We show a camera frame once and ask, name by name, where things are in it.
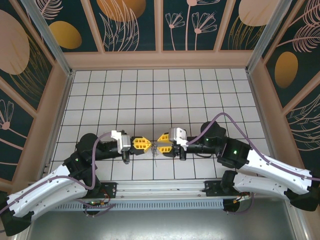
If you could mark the aluminium side rail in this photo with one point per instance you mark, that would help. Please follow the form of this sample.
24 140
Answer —
65 100
257 100

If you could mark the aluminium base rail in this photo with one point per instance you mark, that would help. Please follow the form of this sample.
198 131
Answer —
162 187

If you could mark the galvanised metal sheet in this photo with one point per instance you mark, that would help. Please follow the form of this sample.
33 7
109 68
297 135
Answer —
162 225

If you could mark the aluminium corner post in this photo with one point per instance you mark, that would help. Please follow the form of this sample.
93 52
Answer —
264 37
48 37

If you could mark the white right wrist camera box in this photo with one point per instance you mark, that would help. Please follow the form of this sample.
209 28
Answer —
177 136

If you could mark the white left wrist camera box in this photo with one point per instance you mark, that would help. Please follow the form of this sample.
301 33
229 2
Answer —
122 143

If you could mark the key with blue tag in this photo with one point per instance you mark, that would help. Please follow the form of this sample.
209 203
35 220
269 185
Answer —
157 148

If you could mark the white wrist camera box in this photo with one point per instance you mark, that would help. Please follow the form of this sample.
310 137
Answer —
122 143
177 136

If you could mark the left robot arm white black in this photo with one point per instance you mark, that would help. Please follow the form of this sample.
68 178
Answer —
45 197

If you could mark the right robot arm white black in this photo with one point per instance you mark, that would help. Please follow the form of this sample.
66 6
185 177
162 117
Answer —
270 185

